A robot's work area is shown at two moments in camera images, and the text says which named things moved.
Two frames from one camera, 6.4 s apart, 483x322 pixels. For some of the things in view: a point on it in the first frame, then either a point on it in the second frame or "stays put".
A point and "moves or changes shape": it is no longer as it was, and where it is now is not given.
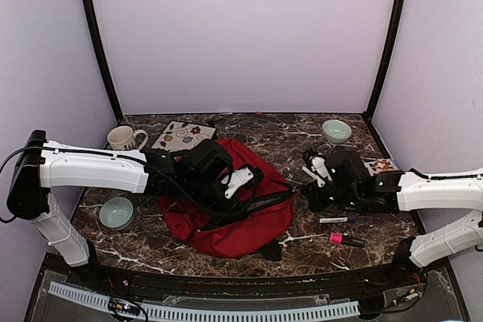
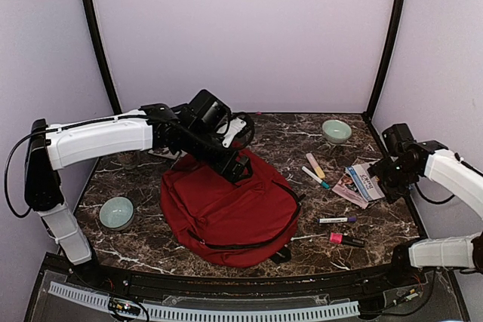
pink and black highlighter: [339, 238] stays put
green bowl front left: [116, 213] stays put
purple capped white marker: [349, 219] stays put
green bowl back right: [336, 131] stays put
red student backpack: [259, 230] moves or changes shape
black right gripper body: [345, 197] → [393, 176]
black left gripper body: [199, 191] → [198, 145]
